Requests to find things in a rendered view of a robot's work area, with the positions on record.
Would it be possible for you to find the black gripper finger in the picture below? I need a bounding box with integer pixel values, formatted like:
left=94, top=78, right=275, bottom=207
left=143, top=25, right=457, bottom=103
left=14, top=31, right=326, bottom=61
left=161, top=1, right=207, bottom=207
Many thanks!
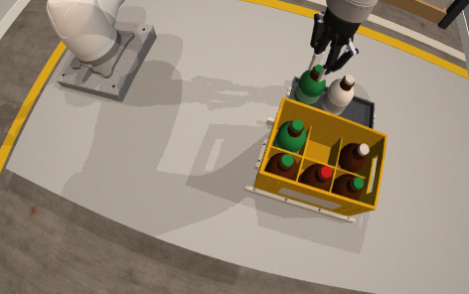
left=308, top=12, right=331, bottom=71
left=317, top=34, right=359, bottom=81

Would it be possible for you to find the brown bottle with red cap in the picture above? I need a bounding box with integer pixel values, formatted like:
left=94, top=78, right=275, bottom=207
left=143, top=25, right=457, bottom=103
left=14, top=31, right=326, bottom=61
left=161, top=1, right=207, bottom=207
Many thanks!
left=298, top=164, right=333, bottom=191

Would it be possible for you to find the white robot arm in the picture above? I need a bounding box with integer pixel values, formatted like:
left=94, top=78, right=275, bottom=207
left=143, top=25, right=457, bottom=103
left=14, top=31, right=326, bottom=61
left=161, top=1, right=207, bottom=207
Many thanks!
left=47, top=0, right=378, bottom=83

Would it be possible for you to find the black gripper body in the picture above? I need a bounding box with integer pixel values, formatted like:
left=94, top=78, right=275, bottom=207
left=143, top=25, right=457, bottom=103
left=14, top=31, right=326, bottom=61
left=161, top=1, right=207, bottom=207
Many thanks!
left=323, top=6, right=361, bottom=46

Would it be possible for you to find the cream-white bottle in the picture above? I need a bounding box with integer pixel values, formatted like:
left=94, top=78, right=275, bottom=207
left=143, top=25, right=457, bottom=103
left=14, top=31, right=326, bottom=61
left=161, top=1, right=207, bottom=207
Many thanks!
left=321, top=74, right=355, bottom=115

